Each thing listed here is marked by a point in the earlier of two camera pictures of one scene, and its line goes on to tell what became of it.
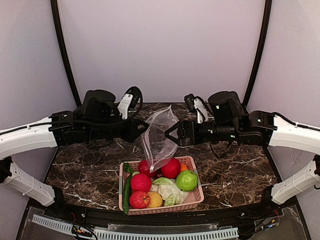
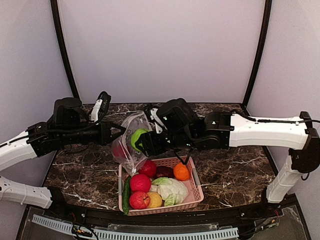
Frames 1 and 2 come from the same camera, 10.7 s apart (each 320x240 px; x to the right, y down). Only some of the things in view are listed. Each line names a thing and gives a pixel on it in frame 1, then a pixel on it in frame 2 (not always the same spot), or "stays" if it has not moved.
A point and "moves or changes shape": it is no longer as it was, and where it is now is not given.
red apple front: (139, 199) stays
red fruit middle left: (141, 183) stays
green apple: (187, 180) moves or changes shape
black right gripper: (183, 133) -> (149, 143)
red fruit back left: (144, 168) stays
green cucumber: (129, 170) stays
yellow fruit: (156, 199) stays
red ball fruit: (171, 168) -> (118, 151)
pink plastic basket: (195, 197) stays
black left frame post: (65, 51) stays
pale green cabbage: (168, 189) stays
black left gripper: (127, 130) -> (105, 132)
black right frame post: (263, 38) stays
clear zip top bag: (160, 140) moves or changes shape
